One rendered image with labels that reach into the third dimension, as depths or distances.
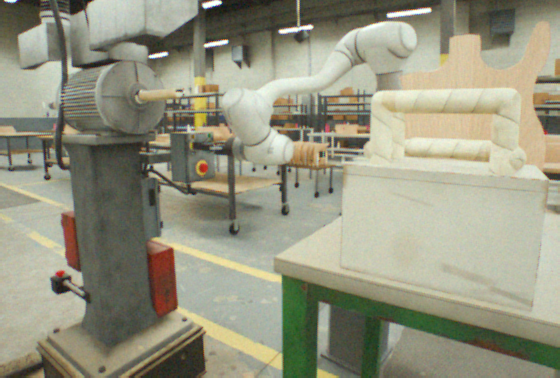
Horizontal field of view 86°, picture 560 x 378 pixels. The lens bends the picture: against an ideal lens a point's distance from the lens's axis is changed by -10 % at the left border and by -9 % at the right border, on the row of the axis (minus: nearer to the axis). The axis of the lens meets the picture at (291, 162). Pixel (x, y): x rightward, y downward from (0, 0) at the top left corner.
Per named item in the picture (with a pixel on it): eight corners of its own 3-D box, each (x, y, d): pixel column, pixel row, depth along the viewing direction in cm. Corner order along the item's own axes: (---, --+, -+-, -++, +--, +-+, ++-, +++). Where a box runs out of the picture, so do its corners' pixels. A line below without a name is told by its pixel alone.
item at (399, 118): (383, 159, 56) (384, 103, 55) (388, 157, 59) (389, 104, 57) (401, 160, 54) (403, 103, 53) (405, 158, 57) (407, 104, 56)
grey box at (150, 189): (124, 235, 141) (116, 112, 134) (144, 229, 150) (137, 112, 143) (144, 242, 133) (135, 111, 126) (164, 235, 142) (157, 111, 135)
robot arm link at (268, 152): (265, 146, 118) (248, 121, 109) (302, 148, 110) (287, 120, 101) (252, 170, 113) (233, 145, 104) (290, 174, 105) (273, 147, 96)
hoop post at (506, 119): (488, 173, 40) (493, 99, 39) (488, 170, 43) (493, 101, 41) (516, 175, 38) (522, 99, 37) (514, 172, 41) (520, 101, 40)
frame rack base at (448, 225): (338, 269, 52) (341, 163, 50) (369, 240, 65) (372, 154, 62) (534, 313, 38) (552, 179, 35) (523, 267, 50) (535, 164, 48)
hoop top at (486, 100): (367, 112, 48) (368, 91, 48) (374, 112, 51) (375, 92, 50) (520, 113, 37) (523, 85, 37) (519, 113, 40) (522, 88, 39)
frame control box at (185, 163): (141, 193, 136) (138, 132, 132) (180, 185, 154) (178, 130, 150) (178, 201, 123) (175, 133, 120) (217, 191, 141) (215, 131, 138)
